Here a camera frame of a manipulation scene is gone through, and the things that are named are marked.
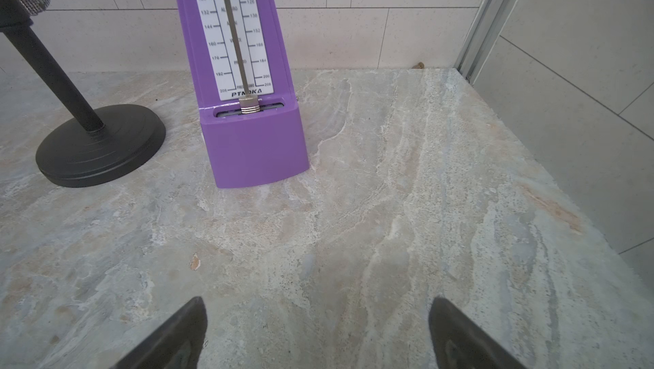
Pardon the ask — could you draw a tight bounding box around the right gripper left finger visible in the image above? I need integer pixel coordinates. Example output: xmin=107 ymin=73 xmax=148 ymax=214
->
xmin=113 ymin=297 xmax=208 ymax=369

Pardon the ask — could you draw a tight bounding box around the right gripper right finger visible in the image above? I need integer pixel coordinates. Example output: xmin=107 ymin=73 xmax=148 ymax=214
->
xmin=429 ymin=297 xmax=526 ymax=369

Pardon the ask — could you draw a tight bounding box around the black microphone stand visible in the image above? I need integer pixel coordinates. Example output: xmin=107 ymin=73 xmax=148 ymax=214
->
xmin=1 ymin=0 xmax=166 ymax=188

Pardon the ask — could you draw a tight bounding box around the purple metronome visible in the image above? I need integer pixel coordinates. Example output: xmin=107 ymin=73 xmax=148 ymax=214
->
xmin=176 ymin=0 xmax=310 ymax=188

